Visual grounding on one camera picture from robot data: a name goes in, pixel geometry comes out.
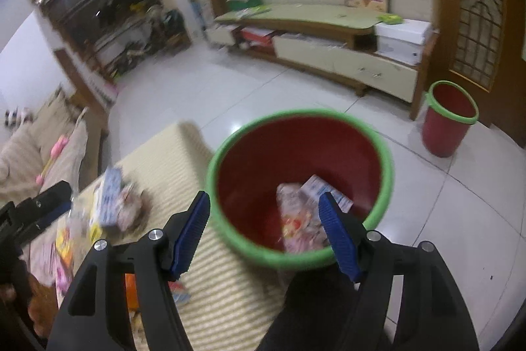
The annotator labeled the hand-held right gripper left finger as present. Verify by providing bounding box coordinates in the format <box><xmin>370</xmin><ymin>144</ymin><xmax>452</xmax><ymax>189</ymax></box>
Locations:
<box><xmin>46</xmin><ymin>190</ymin><xmax>211</xmax><ymax>351</ymax></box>

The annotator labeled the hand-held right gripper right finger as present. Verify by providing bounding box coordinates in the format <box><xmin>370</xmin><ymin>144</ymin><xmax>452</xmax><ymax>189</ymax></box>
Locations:
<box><xmin>318</xmin><ymin>192</ymin><xmax>479</xmax><ymax>351</ymax></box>

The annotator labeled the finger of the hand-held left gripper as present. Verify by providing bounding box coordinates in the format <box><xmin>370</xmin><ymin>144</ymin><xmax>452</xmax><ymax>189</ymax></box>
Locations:
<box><xmin>25</xmin><ymin>180</ymin><xmax>74</xmax><ymax>212</ymax></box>
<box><xmin>16</xmin><ymin>203</ymin><xmax>72</xmax><ymax>247</ymax></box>

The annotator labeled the floral wrapper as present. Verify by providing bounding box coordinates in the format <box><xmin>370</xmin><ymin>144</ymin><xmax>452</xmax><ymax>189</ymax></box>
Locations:
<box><xmin>276</xmin><ymin>182</ymin><xmax>330</xmax><ymax>254</ymax></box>

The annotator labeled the white printed paper box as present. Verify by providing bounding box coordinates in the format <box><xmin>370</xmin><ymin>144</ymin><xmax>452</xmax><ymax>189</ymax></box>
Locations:
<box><xmin>302</xmin><ymin>174</ymin><xmax>354</xmax><ymax>214</ymax></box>

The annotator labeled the red bin with green rim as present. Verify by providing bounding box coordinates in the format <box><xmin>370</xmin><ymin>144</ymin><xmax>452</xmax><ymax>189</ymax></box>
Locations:
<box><xmin>422</xmin><ymin>80</ymin><xmax>480</xmax><ymax>158</ymax></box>
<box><xmin>205</xmin><ymin>109</ymin><xmax>394</xmax><ymax>269</ymax></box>

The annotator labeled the yellow packet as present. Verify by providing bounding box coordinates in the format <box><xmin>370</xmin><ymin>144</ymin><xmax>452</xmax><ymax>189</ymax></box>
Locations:
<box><xmin>55</xmin><ymin>228</ymin><xmax>75</xmax><ymax>258</ymax></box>

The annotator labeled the pink toy wand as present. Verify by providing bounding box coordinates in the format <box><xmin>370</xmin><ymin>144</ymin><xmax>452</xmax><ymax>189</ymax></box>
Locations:
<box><xmin>36</xmin><ymin>135</ymin><xmax>69</xmax><ymax>184</ymax></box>

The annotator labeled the striped beige sofa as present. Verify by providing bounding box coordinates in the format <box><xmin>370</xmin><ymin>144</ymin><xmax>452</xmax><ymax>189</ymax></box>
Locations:
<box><xmin>0</xmin><ymin>88</ymin><xmax>109</xmax><ymax>208</ymax></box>

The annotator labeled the blue and white carton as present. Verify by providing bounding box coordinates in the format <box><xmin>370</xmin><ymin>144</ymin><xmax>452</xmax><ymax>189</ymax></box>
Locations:
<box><xmin>88</xmin><ymin>166</ymin><xmax>125</xmax><ymax>229</ymax></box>

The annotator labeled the small colourful wrapper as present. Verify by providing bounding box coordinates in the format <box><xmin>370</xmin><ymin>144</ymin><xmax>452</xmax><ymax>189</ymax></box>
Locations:
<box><xmin>169</xmin><ymin>280</ymin><xmax>192</xmax><ymax>305</ymax></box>

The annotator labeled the crumpled printed wrapper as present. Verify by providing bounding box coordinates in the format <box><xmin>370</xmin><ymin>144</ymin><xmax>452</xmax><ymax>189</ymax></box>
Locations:
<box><xmin>117</xmin><ymin>182</ymin><xmax>152</xmax><ymax>233</ymax></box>

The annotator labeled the checkered tablecloth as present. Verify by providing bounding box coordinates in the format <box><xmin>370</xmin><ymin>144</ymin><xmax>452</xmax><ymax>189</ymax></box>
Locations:
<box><xmin>25</xmin><ymin>121</ymin><xmax>297</xmax><ymax>351</ymax></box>

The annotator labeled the white plush toy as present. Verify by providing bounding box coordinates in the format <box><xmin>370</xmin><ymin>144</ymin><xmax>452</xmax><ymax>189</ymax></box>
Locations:
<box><xmin>5</xmin><ymin>108</ymin><xmax>32</xmax><ymax>127</ymax></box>

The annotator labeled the white cardboard box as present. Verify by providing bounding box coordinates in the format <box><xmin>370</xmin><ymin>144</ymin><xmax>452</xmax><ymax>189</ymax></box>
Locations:
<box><xmin>374</xmin><ymin>19</ymin><xmax>433</xmax><ymax>66</ymax></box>

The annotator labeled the open cream drawer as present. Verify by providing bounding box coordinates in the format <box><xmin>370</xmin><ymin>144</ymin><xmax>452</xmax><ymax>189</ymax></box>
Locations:
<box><xmin>205</xmin><ymin>24</ymin><xmax>238</xmax><ymax>48</ymax></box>

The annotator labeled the red flat box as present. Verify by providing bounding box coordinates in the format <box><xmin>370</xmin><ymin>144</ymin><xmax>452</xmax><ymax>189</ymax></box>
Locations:
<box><xmin>240</xmin><ymin>28</ymin><xmax>275</xmax><ymax>47</ymax></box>

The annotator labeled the wooden television stand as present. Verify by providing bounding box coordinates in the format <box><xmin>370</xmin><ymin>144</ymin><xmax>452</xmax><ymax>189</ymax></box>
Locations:
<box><xmin>205</xmin><ymin>3</ymin><xmax>438</xmax><ymax>121</ymax></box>

